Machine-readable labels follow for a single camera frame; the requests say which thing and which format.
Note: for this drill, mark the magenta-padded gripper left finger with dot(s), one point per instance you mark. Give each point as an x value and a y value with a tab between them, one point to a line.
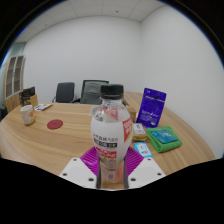
78	171

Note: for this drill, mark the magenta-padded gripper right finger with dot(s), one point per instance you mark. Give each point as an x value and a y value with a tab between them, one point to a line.
145	171

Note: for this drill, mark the clear drink bottle black cap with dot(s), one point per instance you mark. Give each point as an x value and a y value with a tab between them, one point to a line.
111	130

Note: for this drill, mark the small blue white packet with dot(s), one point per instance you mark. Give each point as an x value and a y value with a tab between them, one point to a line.
143	149

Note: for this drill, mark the green cloth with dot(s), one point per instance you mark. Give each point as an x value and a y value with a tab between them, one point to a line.
166	147

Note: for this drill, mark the blue card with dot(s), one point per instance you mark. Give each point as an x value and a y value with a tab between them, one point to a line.
163	136

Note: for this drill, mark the small white labelled packet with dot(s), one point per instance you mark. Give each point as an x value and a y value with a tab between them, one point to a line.
139	128

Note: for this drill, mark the flat round red coaster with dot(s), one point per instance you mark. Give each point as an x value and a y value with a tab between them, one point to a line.
55	124

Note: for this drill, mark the orange cardboard box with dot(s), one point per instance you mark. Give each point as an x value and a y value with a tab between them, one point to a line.
133	115

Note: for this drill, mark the purple standing pouch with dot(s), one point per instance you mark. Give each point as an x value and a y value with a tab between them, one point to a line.
151	106

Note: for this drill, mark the white patterned mug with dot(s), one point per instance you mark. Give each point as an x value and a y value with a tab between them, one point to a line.
27	115

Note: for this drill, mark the black office chair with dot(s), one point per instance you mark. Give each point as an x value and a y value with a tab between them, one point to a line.
65	92

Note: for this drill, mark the dark brown box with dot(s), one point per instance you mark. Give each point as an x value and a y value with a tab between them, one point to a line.
21	98

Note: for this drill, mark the black box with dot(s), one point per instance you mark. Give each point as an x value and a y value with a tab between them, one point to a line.
28	92

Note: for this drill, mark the wooden glass-door cabinet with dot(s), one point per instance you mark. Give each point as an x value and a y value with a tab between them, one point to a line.
14	80

